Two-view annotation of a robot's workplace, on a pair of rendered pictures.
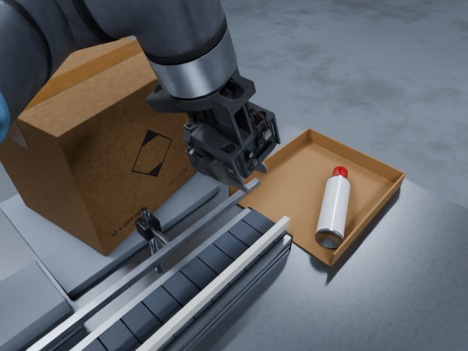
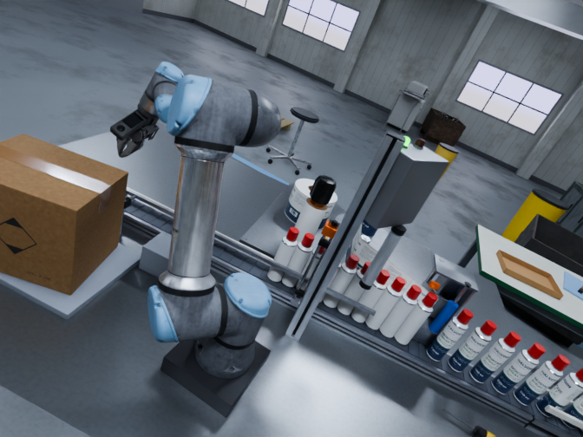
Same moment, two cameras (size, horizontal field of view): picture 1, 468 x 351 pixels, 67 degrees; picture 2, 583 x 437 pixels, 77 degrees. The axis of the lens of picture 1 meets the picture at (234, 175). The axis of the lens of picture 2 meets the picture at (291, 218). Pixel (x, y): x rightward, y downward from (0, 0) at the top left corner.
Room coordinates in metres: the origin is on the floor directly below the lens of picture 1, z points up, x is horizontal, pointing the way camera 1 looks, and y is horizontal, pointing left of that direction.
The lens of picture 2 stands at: (0.54, 1.21, 1.66)
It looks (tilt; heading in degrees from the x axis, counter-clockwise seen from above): 29 degrees down; 233
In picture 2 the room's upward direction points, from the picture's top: 23 degrees clockwise
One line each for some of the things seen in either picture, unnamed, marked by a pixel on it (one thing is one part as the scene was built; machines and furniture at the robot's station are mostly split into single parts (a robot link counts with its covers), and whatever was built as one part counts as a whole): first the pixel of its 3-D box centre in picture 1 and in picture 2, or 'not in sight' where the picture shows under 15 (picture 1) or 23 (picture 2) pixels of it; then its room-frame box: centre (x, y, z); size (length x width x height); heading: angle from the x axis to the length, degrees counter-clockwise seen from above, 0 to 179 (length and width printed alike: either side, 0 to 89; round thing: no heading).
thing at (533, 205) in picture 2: not in sight; (532, 220); (-4.88, -0.89, 0.37); 0.49 x 0.47 x 0.74; 37
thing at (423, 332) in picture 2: not in sight; (433, 302); (-0.53, 0.72, 1.01); 0.14 x 0.13 x 0.26; 137
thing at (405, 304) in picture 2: not in sight; (401, 310); (-0.39, 0.72, 0.98); 0.05 x 0.05 x 0.20
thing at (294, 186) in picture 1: (317, 185); not in sight; (0.57, -0.19, 0.85); 0.30 x 0.26 x 0.04; 137
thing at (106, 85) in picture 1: (104, 135); (46, 211); (0.57, 0.25, 0.99); 0.30 x 0.24 x 0.27; 148
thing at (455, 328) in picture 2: not in sight; (449, 335); (-0.51, 0.83, 0.98); 0.05 x 0.05 x 0.20
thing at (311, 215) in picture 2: not in sight; (313, 211); (-0.29, 0.24, 1.03); 0.09 x 0.09 x 0.30
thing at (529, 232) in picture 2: not in sight; (552, 276); (-3.53, 0.10, 0.36); 1.05 x 0.86 x 0.72; 29
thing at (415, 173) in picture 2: not in sight; (397, 184); (-0.18, 0.63, 1.38); 0.17 x 0.10 x 0.19; 12
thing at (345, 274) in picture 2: not in sight; (341, 281); (-0.24, 0.57, 0.98); 0.05 x 0.05 x 0.20
